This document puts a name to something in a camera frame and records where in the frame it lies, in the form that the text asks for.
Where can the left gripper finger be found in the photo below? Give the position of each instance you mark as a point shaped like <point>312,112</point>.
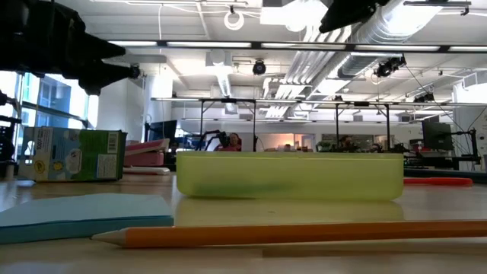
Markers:
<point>104,48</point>
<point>102,74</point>

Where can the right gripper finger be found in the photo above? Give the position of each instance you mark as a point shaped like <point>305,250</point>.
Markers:
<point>350,11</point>

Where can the blue sticky note pad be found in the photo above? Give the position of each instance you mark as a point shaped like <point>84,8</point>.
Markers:
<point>76,213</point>

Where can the yellow-green translucent pencil case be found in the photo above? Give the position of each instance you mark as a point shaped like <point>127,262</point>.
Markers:
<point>289,175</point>

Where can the red-orange marker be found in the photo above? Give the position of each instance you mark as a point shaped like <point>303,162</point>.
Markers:
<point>437,181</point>

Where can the orange pencil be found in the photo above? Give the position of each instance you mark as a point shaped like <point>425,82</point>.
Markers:
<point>266,232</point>

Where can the black computer monitor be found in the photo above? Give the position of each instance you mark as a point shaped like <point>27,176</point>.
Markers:
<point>163,131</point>
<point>437,135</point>

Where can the person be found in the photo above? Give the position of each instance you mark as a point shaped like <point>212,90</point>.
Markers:
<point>346,144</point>
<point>233,144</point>

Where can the silver ventilation duct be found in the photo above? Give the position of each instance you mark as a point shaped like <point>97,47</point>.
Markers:
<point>384,34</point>

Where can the black ceiling-mounted camera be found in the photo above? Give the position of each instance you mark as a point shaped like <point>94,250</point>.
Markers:
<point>390,65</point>

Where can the black neighbouring rig frame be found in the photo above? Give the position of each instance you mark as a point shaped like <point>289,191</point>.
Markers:
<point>361,103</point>
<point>228,100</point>

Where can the black overhead camera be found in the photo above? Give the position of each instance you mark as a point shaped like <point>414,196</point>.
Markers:
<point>259,67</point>

